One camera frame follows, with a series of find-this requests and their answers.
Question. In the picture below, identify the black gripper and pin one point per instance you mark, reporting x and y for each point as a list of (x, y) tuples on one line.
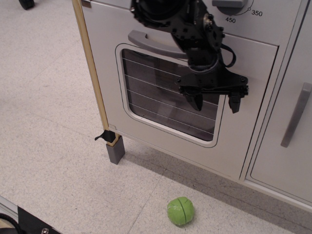
[(219, 81)]

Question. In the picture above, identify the white oven door with window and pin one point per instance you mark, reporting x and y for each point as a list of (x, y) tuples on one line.
[(138, 97)]

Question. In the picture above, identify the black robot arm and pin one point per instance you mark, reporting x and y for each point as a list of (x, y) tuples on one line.
[(195, 32)]

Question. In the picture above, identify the grey oven temperature knob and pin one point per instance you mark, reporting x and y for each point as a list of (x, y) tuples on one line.
[(229, 7)]

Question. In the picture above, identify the white toy kitchen cabinet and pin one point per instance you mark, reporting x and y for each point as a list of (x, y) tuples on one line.
[(275, 22)]

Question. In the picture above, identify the white cupboard door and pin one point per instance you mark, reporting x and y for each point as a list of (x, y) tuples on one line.
[(289, 170)]

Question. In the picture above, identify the grey cabinet leg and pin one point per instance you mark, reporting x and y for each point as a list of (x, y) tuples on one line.
[(116, 152)]

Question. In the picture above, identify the green toy cabbage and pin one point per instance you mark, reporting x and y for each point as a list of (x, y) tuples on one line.
[(180, 211)]

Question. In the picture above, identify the black caster wheel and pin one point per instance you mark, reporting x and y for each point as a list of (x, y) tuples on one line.
[(27, 4)]

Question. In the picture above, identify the silver cupboard door handle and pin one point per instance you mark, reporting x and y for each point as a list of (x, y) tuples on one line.
[(297, 114)]

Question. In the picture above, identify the grey oven door handle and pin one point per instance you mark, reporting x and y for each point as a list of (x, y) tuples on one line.
[(141, 40)]

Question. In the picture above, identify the black metal base plate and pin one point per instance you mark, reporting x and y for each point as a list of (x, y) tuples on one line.
[(30, 224)]

